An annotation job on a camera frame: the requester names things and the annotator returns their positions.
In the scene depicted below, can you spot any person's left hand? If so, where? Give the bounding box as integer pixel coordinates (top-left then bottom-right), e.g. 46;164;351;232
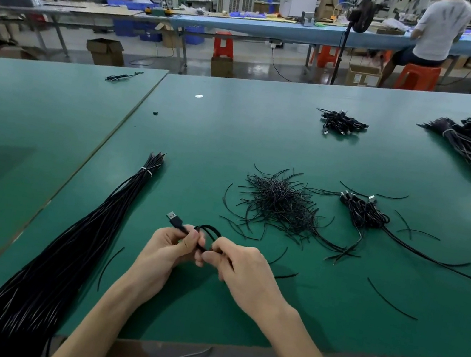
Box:
123;216;212;313

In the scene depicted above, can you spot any person's right hand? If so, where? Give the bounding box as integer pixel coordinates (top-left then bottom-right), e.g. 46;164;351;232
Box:
189;233;302;333

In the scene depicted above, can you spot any pile of black wire ties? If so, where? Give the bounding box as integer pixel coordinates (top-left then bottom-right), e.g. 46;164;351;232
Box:
215;157;369;261

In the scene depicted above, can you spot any long black cable bundle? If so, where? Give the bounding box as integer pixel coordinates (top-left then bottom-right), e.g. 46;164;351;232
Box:
0;124;169;357

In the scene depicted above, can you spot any small pile of knotted cables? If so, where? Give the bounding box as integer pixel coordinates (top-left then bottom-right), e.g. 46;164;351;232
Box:
313;106;372;144

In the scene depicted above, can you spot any small cable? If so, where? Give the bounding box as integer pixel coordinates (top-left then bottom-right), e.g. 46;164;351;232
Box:
103;65;145;90

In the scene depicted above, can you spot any person's left forearm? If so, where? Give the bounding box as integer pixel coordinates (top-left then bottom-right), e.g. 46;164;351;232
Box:
45;264;168;357

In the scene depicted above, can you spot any small cardboard box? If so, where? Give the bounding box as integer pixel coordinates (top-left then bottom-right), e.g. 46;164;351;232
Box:
208;55;238;81

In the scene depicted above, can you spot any open cardboard box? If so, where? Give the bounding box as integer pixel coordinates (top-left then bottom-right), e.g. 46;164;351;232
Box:
83;35;129;71

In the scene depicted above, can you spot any red plastic stool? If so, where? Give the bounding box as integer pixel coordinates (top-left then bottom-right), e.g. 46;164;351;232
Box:
210;29;239;62

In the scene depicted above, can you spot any orange plastic stool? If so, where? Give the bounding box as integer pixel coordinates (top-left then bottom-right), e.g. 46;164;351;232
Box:
394;60;443;97
314;44;341;72

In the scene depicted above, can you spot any long blue workbench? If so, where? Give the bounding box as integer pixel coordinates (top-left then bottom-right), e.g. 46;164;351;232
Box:
140;0;471;81

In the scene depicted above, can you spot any black fan on stand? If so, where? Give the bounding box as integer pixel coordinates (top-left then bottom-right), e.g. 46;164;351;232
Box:
327;0;381;91

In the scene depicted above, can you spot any loose black wire tie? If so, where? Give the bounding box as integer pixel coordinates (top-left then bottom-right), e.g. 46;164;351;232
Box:
362;278;424;323
376;189;410;205
397;225;443;243
274;269;301;285
96;244;126;295
391;211;418;241
267;243;291;270

